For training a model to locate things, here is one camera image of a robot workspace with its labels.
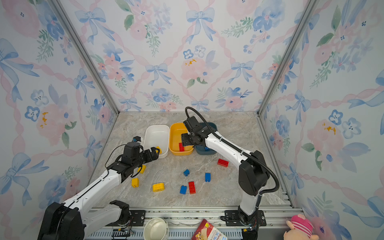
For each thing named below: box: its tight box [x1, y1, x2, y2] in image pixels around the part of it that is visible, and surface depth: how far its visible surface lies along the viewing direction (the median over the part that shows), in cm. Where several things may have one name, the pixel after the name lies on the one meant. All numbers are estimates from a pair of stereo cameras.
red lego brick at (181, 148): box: [179, 142, 185, 152], surface depth 100 cm
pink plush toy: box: [283, 214, 320, 240], surface depth 68 cm
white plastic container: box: [143, 125, 170, 159], surface depth 105 cm
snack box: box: [191, 218, 229, 240], surface depth 69 cm
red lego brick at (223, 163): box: [217, 158, 229, 168], surface depth 93 cm
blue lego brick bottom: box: [180, 185, 188, 195], surface depth 84 cm
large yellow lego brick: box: [152, 183, 165, 193], surface depth 83 cm
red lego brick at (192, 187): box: [188, 181, 196, 195], surface depth 84 cm
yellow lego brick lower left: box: [131, 178, 140, 188], surface depth 84 cm
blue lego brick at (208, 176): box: [205, 172, 212, 183], surface depth 88 cm
